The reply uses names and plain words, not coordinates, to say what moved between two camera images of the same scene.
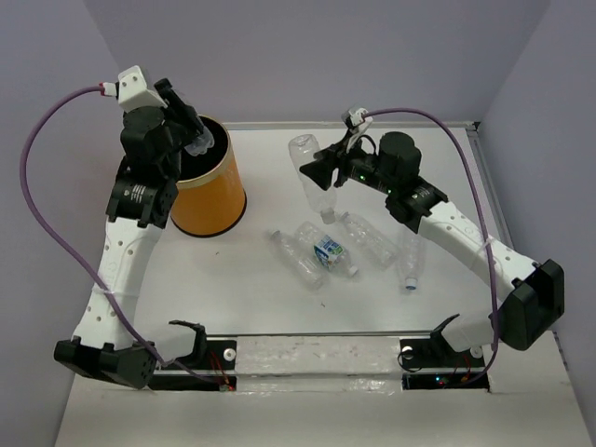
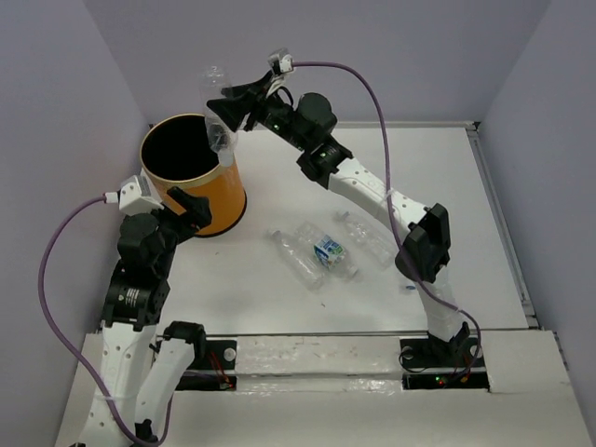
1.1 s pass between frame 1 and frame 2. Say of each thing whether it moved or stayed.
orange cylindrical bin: stayed
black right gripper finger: moved
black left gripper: moved
